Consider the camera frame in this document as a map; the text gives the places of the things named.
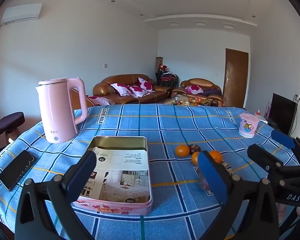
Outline pink tin box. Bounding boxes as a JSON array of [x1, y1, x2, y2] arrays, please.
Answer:
[[70, 136, 153, 216]]

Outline brown leather chaise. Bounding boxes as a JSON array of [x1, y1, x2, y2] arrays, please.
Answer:
[[70, 87, 95, 108]]

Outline pink electric kettle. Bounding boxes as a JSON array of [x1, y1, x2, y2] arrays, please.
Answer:
[[35, 77, 88, 144]]

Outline brown leather sofa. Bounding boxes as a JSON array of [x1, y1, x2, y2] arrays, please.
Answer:
[[93, 74, 172, 105]]

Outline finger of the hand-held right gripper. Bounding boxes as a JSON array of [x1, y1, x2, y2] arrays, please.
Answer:
[[247, 144, 300, 188], [271, 129, 297, 150]]

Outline cluttered coffee table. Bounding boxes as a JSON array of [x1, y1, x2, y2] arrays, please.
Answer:
[[164, 95, 215, 107]]

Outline dark round stool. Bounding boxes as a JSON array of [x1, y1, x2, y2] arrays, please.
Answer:
[[0, 112, 25, 143]]

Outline blue checked tablecloth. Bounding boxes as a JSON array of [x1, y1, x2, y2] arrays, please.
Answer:
[[0, 104, 300, 240]]

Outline brown leather armchair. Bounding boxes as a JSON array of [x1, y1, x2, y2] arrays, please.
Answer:
[[180, 78, 224, 107]]

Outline brown wooden door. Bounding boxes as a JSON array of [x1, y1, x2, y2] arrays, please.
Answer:
[[222, 48, 249, 108]]

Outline purple blanket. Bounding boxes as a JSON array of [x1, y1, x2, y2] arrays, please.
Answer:
[[202, 88, 222, 97]]

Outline pink cartoon cat cup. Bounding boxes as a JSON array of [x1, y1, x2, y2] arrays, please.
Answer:
[[238, 112, 260, 139]]

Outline black smartphone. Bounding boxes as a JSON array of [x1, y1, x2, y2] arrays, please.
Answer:
[[0, 150, 37, 192]]

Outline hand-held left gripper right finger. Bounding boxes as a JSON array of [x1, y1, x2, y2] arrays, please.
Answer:
[[197, 151, 282, 240]]

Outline printed paper leaflet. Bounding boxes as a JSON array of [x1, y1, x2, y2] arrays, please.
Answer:
[[77, 147, 150, 203]]

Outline stacked dark chairs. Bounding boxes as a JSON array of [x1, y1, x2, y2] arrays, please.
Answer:
[[155, 67, 178, 88]]

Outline white air conditioner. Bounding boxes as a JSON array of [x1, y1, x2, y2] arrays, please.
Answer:
[[2, 3, 43, 24]]

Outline black television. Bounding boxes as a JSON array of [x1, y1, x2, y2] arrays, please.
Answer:
[[268, 93, 297, 135]]

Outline white pillow magenta flowers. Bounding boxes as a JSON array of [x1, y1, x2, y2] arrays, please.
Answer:
[[111, 83, 130, 96], [138, 77, 154, 93], [129, 85, 150, 98], [185, 85, 203, 94]]

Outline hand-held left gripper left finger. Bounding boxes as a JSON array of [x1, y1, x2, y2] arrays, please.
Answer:
[[14, 151, 108, 240]]

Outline layered cake piece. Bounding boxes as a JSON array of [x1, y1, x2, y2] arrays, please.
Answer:
[[221, 161, 234, 176]]

